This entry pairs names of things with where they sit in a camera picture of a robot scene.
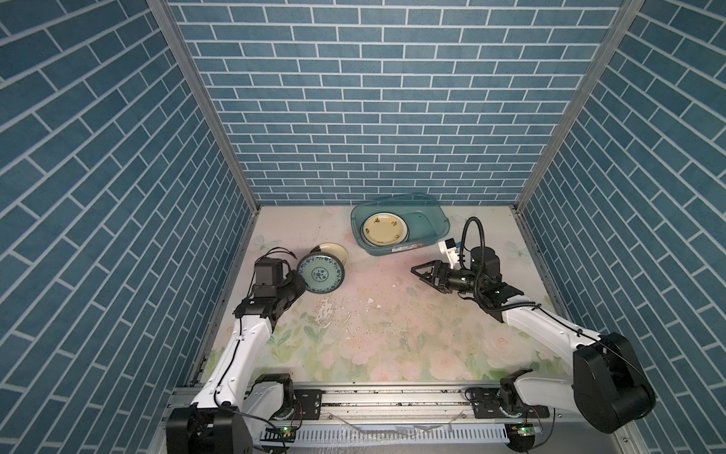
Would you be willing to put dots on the yellow plate with small prints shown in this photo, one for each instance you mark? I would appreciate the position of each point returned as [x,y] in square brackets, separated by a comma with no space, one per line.
[384,229]

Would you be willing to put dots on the teal translucent plastic bin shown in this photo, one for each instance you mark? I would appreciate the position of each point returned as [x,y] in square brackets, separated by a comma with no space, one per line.
[427,223]

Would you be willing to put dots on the aluminium front rail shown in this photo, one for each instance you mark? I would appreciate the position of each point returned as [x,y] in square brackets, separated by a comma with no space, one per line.
[358,416]

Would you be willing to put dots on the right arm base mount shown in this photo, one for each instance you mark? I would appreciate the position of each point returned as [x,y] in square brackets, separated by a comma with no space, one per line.
[493,403]

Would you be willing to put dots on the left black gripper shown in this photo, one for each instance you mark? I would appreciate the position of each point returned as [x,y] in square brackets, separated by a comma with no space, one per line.
[297,283]

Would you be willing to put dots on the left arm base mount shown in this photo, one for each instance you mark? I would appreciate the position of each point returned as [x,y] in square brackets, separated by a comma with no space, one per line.
[303,406]

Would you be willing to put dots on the cream plate with black patch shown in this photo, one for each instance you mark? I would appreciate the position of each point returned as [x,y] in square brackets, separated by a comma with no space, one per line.
[334,249]

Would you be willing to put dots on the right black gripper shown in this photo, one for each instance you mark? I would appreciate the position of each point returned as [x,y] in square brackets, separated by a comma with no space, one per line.
[439,269]

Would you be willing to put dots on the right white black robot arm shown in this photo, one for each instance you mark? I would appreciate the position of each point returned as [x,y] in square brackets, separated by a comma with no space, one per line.
[605,382]

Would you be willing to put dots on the blue patterned small plate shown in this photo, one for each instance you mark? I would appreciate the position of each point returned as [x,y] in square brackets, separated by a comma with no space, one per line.
[322,273]

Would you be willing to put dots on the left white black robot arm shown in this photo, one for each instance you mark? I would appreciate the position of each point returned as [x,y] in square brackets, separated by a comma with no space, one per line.
[232,412]

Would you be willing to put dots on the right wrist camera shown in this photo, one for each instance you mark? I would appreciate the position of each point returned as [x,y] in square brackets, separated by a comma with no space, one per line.
[450,249]

